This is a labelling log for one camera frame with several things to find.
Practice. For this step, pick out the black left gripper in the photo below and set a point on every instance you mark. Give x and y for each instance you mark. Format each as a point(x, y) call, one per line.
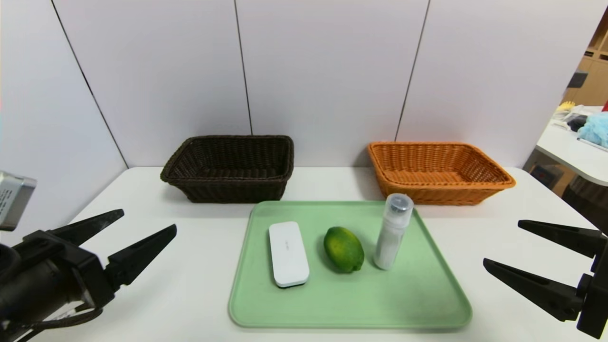
point(81, 270)

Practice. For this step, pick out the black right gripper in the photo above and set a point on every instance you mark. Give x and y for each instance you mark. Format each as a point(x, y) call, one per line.
point(596, 285)

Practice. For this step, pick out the clear bottle with white contents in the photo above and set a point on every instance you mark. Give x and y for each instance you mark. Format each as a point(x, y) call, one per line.
point(390, 237)

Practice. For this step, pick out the white rectangular board eraser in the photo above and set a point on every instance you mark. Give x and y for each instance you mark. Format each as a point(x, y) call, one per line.
point(288, 254)

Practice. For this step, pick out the green lime fruit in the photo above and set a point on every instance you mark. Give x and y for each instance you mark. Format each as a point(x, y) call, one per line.
point(343, 249)

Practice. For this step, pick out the dark brown wicker basket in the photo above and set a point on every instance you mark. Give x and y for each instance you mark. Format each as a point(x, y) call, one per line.
point(228, 190)

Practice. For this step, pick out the orange wicker basket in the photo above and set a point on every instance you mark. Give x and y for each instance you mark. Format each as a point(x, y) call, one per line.
point(427, 194)

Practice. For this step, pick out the dark brown bin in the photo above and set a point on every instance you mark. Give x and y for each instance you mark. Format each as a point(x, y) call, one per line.
point(589, 204)

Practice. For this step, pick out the wooden side table base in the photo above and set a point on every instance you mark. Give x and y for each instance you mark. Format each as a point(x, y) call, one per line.
point(546, 175)

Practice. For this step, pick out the white side table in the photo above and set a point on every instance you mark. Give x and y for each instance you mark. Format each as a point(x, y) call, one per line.
point(570, 152)

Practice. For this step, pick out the light blue fluffy cloth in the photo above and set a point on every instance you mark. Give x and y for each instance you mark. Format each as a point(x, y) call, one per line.
point(596, 130)

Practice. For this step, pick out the small black object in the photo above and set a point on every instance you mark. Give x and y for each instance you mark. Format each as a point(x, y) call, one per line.
point(576, 123)

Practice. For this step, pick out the small yellow object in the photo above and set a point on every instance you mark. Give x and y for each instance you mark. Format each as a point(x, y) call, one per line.
point(565, 107)

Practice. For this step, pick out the wooden shelf unit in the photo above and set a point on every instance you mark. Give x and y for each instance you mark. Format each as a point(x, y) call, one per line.
point(596, 80)

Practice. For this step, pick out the light green plastic tray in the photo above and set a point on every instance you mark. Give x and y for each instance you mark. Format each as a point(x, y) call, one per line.
point(342, 299)

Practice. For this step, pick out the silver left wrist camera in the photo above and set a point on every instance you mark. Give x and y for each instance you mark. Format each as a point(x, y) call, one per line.
point(14, 202)

